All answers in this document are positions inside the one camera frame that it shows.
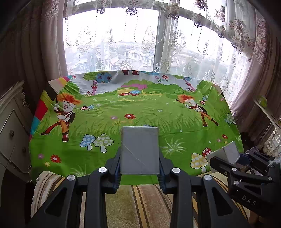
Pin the white ornate cabinet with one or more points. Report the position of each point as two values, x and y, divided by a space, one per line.
16 121

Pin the white cube box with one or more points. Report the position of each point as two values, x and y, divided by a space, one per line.
139 150
228 153

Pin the brown curtain left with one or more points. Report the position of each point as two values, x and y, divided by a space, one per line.
32 46

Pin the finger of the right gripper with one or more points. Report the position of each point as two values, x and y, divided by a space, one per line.
251 178
255 158

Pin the green cartoon tablecloth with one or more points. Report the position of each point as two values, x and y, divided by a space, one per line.
79 118

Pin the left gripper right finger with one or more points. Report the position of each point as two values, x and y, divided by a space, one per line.
215 207

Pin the sheer embroidered curtain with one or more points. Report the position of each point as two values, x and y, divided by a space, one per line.
209 40

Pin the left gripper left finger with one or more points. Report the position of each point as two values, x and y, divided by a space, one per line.
72 201

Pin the pink lace curtain right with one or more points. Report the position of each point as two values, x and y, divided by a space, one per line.
263 78

